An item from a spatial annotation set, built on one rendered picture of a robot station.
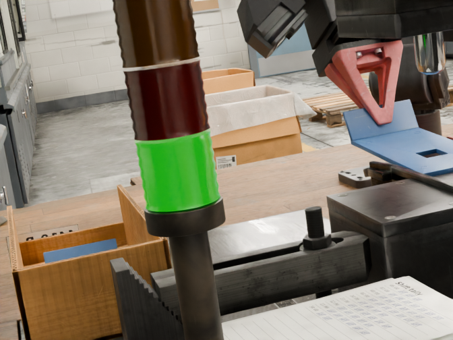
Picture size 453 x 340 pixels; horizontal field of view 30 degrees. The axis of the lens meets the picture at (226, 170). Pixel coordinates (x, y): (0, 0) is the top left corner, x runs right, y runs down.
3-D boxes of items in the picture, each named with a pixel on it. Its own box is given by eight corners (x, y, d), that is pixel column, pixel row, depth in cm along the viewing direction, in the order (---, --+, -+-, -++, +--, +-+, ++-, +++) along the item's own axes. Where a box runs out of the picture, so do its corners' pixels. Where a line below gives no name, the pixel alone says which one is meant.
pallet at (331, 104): (411, 94, 804) (409, 79, 801) (464, 103, 708) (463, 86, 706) (292, 115, 779) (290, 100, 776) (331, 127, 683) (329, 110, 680)
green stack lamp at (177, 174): (209, 187, 44) (200, 125, 44) (229, 200, 41) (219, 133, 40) (139, 201, 44) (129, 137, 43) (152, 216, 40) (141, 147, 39)
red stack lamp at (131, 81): (200, 121, 44) (190, 57, 43) (218, 129, 40) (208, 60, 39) (128, 134, 43) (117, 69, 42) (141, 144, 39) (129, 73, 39)
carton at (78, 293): (133, 253, 91) (121, 183, 90) (183, 332, 67) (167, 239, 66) (13, 279, 88) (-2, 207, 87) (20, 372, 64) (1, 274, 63)
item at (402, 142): (410, 128, 83) (408, 98, 82) (499, 162, 69) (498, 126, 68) (344, 141, 81) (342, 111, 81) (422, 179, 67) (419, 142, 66)
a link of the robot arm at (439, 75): (437, 63, 99) (451, 57, 103) (367, 69, 103) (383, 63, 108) (441, 117, 100) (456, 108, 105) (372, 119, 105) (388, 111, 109)
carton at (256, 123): (327, 189, 422) (315, 90, 412) (206, 212, 410) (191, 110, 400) (288, 167, 485) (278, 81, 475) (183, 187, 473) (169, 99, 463)
